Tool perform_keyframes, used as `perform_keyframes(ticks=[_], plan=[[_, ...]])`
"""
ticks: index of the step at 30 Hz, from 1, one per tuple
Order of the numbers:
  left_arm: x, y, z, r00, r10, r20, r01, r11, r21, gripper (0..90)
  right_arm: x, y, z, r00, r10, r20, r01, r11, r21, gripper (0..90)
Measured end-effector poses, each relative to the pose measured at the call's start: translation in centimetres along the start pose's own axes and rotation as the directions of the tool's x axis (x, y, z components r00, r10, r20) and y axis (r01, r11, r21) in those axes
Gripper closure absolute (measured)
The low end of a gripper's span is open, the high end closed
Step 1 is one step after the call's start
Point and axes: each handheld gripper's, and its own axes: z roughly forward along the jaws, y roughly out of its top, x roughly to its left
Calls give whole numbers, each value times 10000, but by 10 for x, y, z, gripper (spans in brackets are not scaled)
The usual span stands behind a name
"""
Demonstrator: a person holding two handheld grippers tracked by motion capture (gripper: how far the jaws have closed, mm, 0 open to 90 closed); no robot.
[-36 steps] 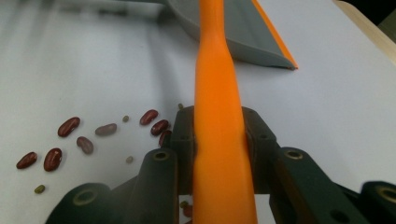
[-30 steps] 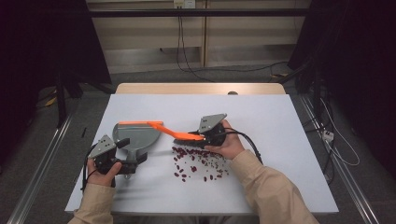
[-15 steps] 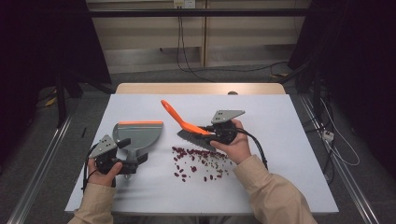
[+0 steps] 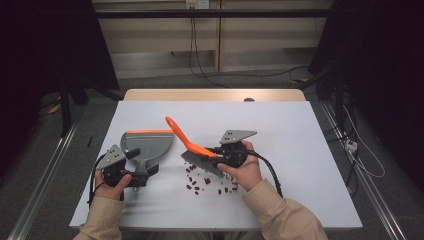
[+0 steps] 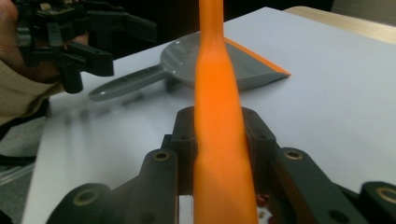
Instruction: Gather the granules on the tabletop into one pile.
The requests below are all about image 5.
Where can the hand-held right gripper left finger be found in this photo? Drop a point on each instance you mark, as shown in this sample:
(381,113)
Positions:
(186,146)

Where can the orange hand brush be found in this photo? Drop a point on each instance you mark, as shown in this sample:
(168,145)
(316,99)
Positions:
(218,124)

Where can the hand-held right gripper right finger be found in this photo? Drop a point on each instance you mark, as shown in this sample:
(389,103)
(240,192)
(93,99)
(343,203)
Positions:
(261,146)

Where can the grey dustpan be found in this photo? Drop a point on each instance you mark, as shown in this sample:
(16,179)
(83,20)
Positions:
(180,59)

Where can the metal floor rail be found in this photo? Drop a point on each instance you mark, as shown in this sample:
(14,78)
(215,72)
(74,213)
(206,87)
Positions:
(15,175)

